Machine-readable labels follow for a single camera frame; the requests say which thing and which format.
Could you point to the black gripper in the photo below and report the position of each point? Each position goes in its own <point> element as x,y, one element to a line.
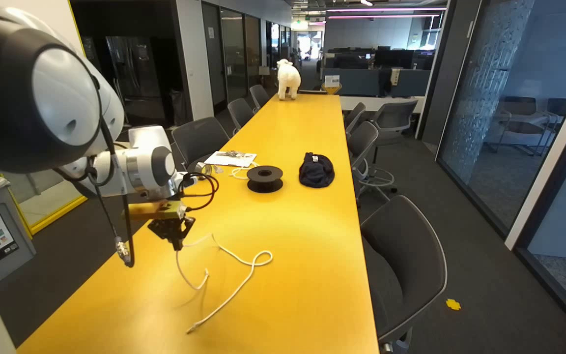
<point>174,228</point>

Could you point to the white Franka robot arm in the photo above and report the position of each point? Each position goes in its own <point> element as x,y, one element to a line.
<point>34,99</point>

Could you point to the white printed paper sheet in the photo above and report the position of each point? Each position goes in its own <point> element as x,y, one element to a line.
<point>231,158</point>

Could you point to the grey office chair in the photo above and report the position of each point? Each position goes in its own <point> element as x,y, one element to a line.
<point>197,140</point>
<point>241,110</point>
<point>402,248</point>
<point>260,95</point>
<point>364,140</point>
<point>394,116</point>
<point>355,116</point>

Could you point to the black filament spool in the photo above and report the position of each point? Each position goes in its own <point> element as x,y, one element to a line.
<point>264,183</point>

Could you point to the grey box with label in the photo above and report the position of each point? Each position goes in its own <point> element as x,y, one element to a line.
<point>1,197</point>

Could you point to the white plush bear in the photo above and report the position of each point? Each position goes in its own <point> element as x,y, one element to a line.
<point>288,79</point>

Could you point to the yellow framed whiteboard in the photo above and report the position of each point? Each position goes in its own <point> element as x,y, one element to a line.
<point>60,20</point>

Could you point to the yellow floor marker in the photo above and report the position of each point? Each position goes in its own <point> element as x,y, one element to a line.
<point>453,303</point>

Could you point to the office chair behind glass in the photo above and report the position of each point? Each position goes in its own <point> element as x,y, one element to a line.
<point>520,118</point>

